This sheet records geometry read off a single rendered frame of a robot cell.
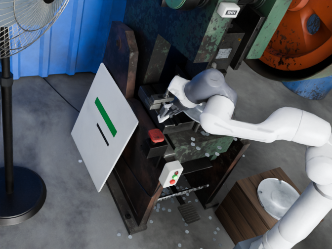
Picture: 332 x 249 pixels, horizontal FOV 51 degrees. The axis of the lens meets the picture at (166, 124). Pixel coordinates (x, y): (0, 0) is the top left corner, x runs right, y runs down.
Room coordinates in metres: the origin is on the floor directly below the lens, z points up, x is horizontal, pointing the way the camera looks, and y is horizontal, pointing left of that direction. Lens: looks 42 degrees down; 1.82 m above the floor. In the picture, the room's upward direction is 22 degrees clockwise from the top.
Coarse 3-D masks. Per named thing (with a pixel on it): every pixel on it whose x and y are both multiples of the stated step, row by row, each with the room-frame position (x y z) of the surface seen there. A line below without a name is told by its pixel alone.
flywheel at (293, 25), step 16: (304, 0) 1.67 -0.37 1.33; (320, 0) 1.65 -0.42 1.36; (288, 16) 1.72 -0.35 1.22; (304, 16) 1.67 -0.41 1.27; (320, 16) 1.61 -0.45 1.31; (288, 32) 1.69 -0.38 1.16; (304, 32) 1.63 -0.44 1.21; (320, 32) 1.58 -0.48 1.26; (272, 48) 1.71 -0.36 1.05; (288, 48) 1.65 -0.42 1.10; (304, 48) 1.60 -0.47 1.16; (320, 48) 1.51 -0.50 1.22; (272, 64) 1.64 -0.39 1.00; (288, 64) 1.58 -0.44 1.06; (304, 64) 1.53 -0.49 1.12; (320, 64) 1.52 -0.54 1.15
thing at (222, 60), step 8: (232, 24) 1.48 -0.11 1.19; (232, 32) 1.44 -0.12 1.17; (240, 32) 1.47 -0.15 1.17; (224, 40) 1.41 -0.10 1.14; (232, 40) 1.45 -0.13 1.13; (240, 40) 1.47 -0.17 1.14; (224, 48) 1.43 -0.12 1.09; (232, 48) 1.46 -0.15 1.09; (216, 56) 1.41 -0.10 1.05; (224, 56) 1.44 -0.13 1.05; (232, 56) 1.48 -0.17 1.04; (192, 64) 1.45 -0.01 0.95; (216, 64) 1.43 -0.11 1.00; (224, 64) 1.46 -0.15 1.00; (192, 72) 1.43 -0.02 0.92; (200, 72) 1.39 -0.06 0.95; (224, 72) 1.44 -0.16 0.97
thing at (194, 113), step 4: (204, 104) 1.40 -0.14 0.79; (192, 108) 1.34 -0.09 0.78; (196, 108) 1.35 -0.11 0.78; (200, 108) 1.36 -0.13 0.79; (184, 112) 1.29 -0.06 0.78; (188, 112) 1.30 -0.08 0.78; (192, 112) 1.31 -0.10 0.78; (196, 112) 1.33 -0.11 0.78; (200, 112) 1.34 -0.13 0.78; (188, 116) 1.28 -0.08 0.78; (192, 116) 1.29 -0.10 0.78; (196, 116) 1.30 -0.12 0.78; (232, 116) 1.40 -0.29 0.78; (196, 120) 1.26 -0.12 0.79
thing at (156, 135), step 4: (156, 128) 1.14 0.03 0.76; (148, 132) 1.10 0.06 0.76; (152, 132) 1.10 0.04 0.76; (156, 132) 1.11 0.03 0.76; (160, 132) 1.12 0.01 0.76; (152, 136) 1.08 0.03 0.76; (156, 136) 1.09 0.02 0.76; (160, 136) 1.10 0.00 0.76; (152, 140) 1.07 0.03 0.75; (156, 140) 1.07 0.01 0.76; (160, 140) 1.08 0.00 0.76
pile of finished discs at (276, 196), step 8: (264, 184) 1.47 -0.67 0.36; (272, 184) 1.49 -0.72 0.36; (280, 184) 1.52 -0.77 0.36; (288, 184) 1.54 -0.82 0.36; (264, 192) 1.41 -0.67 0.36; (272, 192) 1.43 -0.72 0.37; (280, 192) 1.45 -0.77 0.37; (288, 192) 1.48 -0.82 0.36; (296, 192) 1.51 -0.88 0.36; (264, 200) 1.35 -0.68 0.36; (272, 200) 1.37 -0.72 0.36; (280, 200) 1.39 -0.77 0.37; (288, 200) 1.41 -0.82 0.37; (264, 208) 1.30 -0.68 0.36; (272, 208) 1.31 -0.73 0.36; (280, 208) 1.34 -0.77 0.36; (288, 208) 1.36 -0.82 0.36; (272, 216) 1.27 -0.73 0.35; (280, 216) 1.29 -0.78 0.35
